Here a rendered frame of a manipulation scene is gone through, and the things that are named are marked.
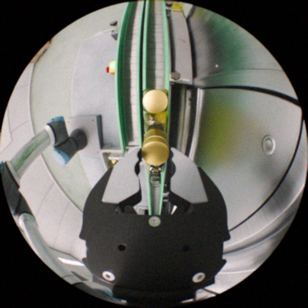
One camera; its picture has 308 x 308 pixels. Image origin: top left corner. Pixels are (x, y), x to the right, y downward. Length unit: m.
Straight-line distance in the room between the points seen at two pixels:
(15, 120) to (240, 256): 3.88
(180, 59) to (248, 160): 0.42
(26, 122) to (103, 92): 3.37
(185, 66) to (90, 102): 0.55
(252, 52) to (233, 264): 0.35
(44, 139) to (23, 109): 3.36
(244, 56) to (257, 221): 0.26
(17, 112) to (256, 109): 3.87
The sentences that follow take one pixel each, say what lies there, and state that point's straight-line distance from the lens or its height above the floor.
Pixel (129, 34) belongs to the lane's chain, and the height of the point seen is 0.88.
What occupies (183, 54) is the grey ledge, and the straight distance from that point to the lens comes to 0.49.
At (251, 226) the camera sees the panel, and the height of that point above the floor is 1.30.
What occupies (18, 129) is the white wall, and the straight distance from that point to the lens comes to 3.68.
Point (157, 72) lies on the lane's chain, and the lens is 0.43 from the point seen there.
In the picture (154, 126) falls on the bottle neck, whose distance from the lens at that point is 0.17.
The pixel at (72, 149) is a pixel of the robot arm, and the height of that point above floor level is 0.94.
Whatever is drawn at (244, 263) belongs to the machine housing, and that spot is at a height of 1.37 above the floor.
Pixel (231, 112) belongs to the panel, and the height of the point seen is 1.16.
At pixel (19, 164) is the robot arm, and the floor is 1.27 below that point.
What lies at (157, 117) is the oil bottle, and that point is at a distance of 0.21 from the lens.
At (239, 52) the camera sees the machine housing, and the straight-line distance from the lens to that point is 0.26.
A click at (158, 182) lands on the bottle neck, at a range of 0.24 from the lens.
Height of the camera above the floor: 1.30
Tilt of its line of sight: 58 degrees down
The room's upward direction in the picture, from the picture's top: 178 degrees counter-clockwise
